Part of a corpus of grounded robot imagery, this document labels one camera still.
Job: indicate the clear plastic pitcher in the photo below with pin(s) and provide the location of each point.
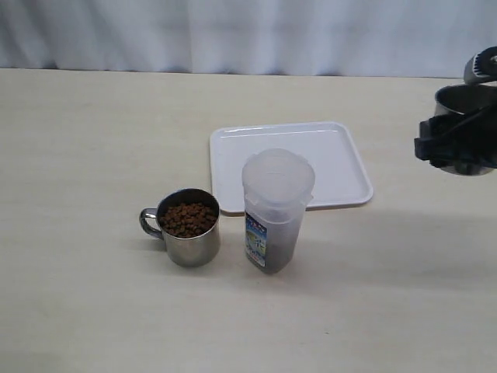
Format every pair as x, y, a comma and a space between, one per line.
277, 186

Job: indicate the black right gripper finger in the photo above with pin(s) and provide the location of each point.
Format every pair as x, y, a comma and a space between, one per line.
456, 139

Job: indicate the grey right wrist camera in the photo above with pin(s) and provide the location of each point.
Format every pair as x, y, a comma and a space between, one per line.
481, 68

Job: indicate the white plastic tray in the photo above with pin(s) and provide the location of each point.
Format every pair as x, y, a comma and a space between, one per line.
340, 177

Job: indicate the steel mug with kibble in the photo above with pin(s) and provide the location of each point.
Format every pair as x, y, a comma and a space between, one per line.
186, 221

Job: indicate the white curtain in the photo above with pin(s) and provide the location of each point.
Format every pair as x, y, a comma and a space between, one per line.
349, 38

